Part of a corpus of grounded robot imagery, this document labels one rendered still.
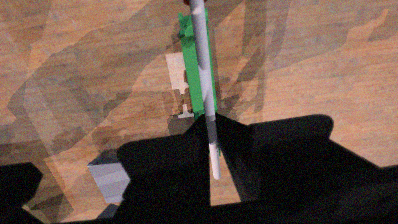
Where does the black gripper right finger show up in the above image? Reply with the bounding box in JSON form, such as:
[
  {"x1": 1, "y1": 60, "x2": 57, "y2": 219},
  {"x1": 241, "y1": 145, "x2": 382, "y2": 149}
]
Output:
[{"x1": 215, "y1": 113, "x2": 334, "y2": 202}]

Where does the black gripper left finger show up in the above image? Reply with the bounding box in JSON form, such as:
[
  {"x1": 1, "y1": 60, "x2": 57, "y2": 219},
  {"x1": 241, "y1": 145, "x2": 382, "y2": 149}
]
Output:
[{"x1": 117, "y1": 114, "x2": 211, "y2": 207}]

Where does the grey pin with red head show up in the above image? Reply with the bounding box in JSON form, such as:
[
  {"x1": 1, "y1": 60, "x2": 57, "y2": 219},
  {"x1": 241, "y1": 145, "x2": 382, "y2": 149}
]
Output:
[{"x1": 183, "y1": 0, "x2": 221, "y2": 180}]

